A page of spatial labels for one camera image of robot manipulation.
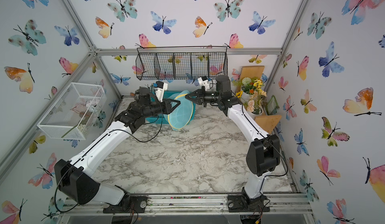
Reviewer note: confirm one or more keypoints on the large white flower pot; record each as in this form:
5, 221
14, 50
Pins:
248, 86

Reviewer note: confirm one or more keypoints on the black wire wall basket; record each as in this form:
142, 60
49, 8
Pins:
181, 63

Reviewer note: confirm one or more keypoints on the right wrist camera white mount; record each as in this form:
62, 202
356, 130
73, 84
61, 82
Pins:
204, 82

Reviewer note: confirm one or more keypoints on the yellow sunflower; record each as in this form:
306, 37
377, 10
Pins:
239, 94

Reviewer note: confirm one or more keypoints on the aluminium front rail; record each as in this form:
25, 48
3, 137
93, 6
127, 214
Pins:
194, 204

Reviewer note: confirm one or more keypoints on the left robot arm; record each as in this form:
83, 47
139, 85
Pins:
74, 177

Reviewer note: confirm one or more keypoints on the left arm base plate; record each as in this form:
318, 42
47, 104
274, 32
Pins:
124, 205

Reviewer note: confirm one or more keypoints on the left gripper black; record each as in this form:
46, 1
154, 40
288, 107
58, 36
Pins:
167, 108

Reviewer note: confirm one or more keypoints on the green framed small sign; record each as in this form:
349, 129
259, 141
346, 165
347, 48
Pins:
272, 106

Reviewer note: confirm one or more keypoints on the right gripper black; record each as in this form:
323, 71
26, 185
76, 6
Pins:
201, 98

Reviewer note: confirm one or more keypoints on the wooden shelf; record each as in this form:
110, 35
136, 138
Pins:
266, 122

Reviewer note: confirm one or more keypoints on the teal mesh laundry bag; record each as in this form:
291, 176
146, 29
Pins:
182, 115

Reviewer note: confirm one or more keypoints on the teal plastic basket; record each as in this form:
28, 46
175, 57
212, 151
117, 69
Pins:
160, 119

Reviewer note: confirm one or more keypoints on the white mesh wall box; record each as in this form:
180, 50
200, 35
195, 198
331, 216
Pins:
78, 109

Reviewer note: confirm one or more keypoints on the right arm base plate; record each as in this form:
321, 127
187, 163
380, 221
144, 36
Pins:
242, 203

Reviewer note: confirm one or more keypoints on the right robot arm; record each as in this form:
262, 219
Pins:
263, 154

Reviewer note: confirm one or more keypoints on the small white flower pot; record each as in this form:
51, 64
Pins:
254, 103

